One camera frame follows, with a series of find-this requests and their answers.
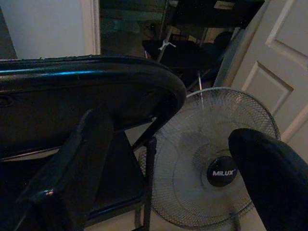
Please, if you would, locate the black metal rack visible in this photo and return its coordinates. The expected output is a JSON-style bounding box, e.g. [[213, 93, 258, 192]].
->
[[141, 0, 265, 90]]

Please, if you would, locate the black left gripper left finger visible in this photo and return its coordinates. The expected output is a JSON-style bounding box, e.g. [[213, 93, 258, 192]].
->
[[14, 108, 114, 231]]

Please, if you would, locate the grey Milux standing fan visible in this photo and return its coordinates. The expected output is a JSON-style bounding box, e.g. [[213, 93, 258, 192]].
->
[[138, 87, 281, 231]]

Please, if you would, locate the black folding chair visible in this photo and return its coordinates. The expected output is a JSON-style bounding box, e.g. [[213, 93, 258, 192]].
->
[[0, 54, 188, 231]]

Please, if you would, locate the white panelled door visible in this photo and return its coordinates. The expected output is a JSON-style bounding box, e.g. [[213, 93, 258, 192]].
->
[[231, 0, 308, 154]]

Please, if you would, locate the white door frame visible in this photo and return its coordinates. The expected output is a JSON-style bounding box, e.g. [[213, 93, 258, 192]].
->
[[80, 0, 101, 56]]

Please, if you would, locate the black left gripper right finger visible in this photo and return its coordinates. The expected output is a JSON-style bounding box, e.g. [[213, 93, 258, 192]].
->
[[228, 128, 308, 231]]

